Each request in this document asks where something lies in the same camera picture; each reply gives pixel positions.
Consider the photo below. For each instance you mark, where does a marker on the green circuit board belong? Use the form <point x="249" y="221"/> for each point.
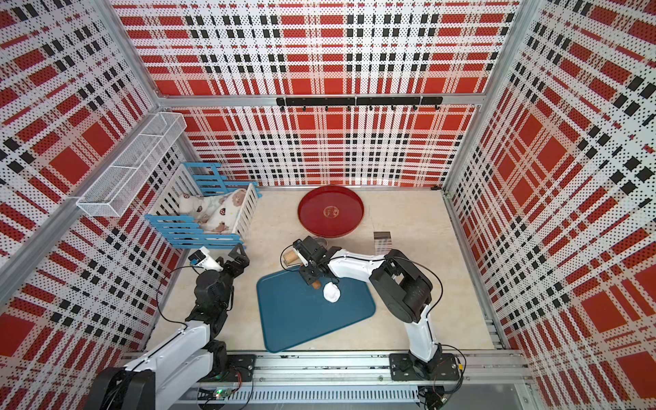
<point x="213" y="394"/>

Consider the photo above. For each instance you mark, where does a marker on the wooden rolling pin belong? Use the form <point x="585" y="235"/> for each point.
<point x="291" y="260"/>

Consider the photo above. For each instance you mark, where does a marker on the round red tray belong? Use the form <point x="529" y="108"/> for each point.
<point x="331" y="211"/>

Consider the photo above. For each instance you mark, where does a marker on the black wall hook rail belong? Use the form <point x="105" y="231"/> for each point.
<point x="304" y="102"/>

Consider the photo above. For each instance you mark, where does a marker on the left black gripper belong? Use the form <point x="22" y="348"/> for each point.
<point x="243" y="261"/>

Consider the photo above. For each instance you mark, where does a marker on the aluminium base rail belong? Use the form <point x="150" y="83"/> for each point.
<point x="489" y="379"/>

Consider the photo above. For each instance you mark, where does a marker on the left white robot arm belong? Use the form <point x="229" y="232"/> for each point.
<point x="158" y="378"/>

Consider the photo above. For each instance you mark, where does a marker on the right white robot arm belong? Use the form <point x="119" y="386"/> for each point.
<point x="400" y="284"/>

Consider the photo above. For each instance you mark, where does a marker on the white wire mesh basket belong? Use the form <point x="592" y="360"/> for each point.
<point x="111" y="194"/>

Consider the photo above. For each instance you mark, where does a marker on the baby doll in crib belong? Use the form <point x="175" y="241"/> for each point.
<point x="214" y="214"/>

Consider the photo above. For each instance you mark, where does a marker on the blue white toy crib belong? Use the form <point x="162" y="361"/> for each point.
<point x="200" y="179"/>

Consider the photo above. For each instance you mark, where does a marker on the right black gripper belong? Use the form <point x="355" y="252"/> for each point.
<point x="307" y="277"/>

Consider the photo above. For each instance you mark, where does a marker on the teal plastic tray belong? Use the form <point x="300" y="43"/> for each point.
<point x="293" y="313"/>

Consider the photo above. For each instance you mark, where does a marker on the white dough piece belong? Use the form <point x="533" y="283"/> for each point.
<point x="331" y="292"/>

